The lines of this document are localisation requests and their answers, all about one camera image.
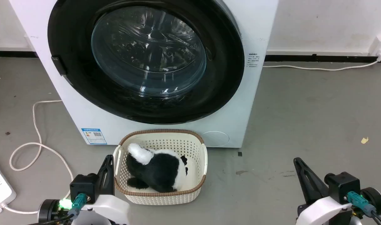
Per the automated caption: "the teal plug right camera cable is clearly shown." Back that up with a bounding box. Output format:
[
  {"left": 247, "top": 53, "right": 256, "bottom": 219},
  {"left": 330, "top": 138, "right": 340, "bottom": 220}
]
[{"left": 347, "top": 191, "right": 381, "bottom": 225}]

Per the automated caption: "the blue energy label sticker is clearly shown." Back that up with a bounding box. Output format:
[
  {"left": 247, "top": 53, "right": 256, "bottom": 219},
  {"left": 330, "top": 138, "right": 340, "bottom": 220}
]
[{"left": 81, "top": 128, "right": 107, "bottom": 145}]

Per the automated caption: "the teal plug left camera cable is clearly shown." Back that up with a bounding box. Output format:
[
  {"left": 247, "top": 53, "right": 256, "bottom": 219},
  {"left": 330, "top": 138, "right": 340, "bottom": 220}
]
[{"left": 67, "top": 193, "right": 87, "bottom": 220}]

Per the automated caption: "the thin white wall cable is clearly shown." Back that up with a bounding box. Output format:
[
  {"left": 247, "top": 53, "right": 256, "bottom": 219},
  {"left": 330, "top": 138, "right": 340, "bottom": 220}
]
[{"left": 262, "top": 58, "right": 381, "bottom": 72}]

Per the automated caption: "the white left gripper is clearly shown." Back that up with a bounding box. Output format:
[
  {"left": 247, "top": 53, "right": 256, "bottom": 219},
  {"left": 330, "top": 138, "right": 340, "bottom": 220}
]
[{"left": 71, "top": 155, "right": 130, "bottom": 225}]

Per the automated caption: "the teal plug camera cable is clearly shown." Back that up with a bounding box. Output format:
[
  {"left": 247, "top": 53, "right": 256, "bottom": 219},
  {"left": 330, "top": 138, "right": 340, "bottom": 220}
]
[
  {"left": 67, "top": 193, "right": 87, "bottom": 220},
  {"left": 347, "top": 191, "right": 381, "bottom": 225}
]

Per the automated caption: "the black and white panda plush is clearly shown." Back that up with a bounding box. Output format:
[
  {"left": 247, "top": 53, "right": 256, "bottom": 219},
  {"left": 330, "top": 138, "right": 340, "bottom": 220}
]
[{"left": 126, "top": 143, "right": 189, "bottom": 193}]

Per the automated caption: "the white front-load washing machine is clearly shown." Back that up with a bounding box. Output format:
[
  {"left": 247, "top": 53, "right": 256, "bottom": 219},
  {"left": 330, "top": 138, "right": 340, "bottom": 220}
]
[{"left": 9, "top": 0, "right": 279, "bottom": 149}]

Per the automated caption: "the round white filter cover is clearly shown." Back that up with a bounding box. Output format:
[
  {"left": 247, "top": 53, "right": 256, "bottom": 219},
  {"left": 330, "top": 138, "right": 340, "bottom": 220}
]
[{"left": 199, "top": 131, "right": 230, "bottom": 148}]

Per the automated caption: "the black round washer door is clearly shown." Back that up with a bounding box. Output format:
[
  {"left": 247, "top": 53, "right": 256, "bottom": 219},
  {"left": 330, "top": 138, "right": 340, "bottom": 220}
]
[{"left": 47, "top": 0, "right": 245, "bottom": 125}]

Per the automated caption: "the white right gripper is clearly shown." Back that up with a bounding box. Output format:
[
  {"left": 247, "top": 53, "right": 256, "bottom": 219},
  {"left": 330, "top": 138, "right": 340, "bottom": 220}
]
[{"left": 293, "top": 157, "right": 355, "bottom": 225}]

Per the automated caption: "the white wall socket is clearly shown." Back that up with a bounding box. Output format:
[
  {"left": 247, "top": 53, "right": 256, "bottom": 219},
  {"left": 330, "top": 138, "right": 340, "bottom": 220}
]
[{"left": 368, "top": 35, "right": 381, "bottom": 57}]

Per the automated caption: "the cream woven laundry basket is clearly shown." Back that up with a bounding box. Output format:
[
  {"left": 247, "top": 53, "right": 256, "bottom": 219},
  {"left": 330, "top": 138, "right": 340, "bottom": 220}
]
[{"left": 113, "top": 129, "right": 208, "bottom": 206}]

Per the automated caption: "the long looped white power cable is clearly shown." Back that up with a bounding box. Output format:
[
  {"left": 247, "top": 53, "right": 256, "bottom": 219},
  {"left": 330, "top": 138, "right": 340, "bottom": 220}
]
[{"left": 2, "top": 100, "right": 74, "bottom": 215}]

